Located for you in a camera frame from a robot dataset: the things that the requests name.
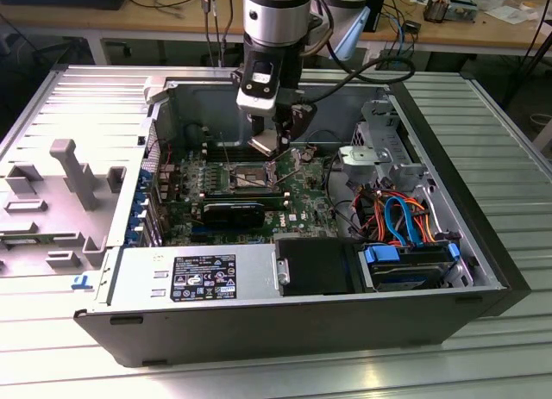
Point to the RAM slot with white clips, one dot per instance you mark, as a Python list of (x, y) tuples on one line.
[(233, 152), (233, 141)]

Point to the silver power supply unit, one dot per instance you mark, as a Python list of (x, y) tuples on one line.
[(138, 269)]

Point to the silver metal drive cage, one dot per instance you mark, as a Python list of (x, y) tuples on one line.
[(384, 127)]

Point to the green motherboard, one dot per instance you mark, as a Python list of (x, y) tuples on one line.
[(310, 201)]

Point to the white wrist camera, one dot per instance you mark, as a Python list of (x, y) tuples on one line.
[(259, 78)]

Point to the black graphics card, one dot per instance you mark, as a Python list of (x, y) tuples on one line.
[(233, 216)]

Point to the CPU socket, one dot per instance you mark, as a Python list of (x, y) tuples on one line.
[(250, 177)]

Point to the green RAM stick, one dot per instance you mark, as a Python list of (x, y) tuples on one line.
[(21, 242)]

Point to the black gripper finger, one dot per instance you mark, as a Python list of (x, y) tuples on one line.
[(302, 121), (258, 124)]

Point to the silver metal latch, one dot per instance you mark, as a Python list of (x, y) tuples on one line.
[(284, 272)]

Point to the hard disk in blue carrier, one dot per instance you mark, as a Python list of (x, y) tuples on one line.
[(381, 257)]

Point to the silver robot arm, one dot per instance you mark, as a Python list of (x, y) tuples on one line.
[(276, 15)]

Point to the silver CPU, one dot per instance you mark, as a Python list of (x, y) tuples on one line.
[(264, 144)]

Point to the grey parts rack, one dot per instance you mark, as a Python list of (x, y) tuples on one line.
[(77, 179)]

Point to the RAM slot with black clips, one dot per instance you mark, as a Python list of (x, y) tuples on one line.
[(233, 157), (233, 146)]

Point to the black and silver PC case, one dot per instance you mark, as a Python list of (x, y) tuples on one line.
[(259, 330)]

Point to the black office chair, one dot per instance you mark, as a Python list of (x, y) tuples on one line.
[(26, 71)]

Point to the small brown transformer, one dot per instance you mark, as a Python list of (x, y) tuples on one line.
[(435, 9)]

